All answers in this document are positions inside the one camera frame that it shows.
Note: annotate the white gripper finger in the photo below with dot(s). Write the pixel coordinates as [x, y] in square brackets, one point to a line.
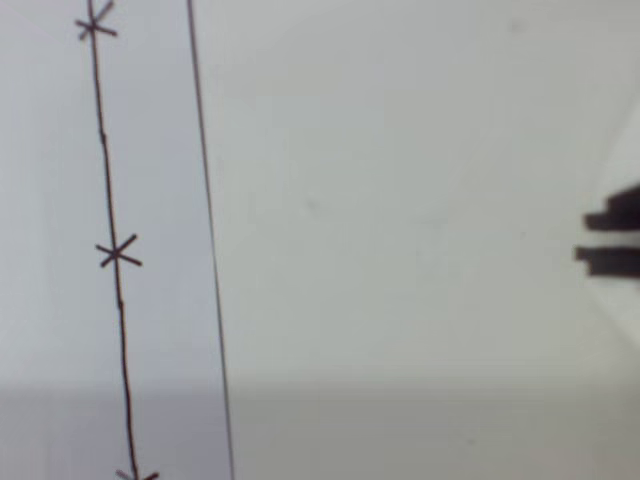
[620, 210]
[615, 270]

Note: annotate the white paper sheet with markings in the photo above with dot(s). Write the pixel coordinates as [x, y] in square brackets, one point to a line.
[105, 240]

